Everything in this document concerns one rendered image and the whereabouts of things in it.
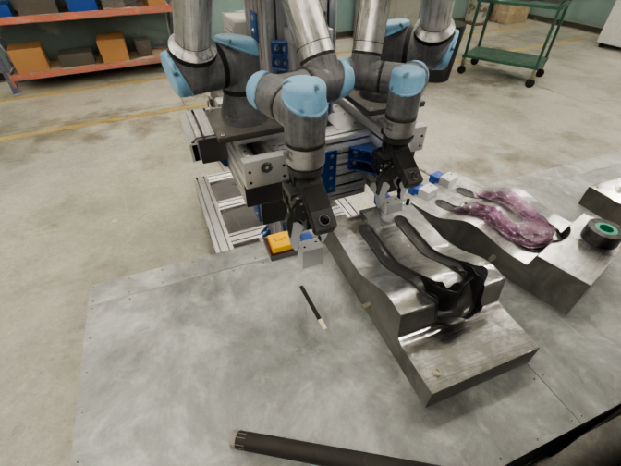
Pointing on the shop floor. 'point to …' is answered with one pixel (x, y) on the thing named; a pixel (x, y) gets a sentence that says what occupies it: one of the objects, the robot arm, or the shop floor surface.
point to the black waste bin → (450, 59)
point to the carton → (508, 14)
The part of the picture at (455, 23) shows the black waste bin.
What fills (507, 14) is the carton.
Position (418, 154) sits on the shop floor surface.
